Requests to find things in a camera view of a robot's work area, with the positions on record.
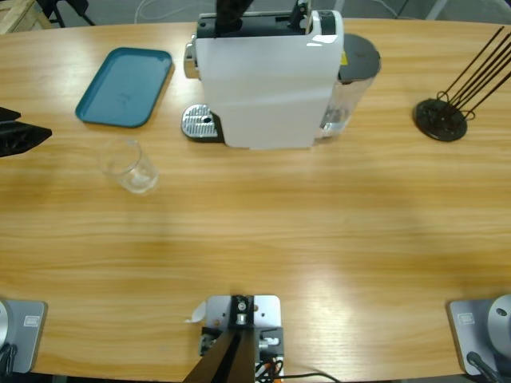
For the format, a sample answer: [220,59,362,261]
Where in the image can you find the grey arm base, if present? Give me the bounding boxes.
[446,294,511,376]
[0,298,49,374]

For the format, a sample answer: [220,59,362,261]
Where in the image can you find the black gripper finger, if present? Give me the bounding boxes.
[214,0,236,39]
[236,0,256,30]
[0,122,53,158]
[0,106,22,124]

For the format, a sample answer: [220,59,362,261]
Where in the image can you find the white paper tape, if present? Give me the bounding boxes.
[183,301,208,324]

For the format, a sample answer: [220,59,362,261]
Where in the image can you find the clear water tank black lid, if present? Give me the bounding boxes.
[315,33,382,140]

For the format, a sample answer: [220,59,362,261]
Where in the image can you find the wooden crate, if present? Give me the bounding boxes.
[0,0,43,35]

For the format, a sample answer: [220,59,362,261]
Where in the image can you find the black cable at base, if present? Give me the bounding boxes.
[0,342,19,374]
[465,350,500,383]

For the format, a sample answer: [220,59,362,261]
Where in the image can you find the black capsule holder with rods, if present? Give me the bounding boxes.
[413,26,511,141]

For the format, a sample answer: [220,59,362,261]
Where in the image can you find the white floor cable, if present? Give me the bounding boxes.
[133,0,216,22]

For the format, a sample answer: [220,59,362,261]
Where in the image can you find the teal plastic tray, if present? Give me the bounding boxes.
[74,46,176,129]

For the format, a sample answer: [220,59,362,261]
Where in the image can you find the white mount block dark post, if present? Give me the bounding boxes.
[183,294,285,383]

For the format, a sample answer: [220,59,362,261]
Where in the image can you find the black stand legs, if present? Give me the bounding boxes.
[39,0,97,27]

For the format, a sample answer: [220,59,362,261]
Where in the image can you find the clear drinking glass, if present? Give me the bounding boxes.
[97,137,160,195]

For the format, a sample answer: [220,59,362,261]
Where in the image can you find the black cable at mount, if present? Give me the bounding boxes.
[279,372,340,383]

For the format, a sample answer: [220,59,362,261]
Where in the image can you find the white capsule coffee machine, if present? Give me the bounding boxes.
[181,10,344,151]

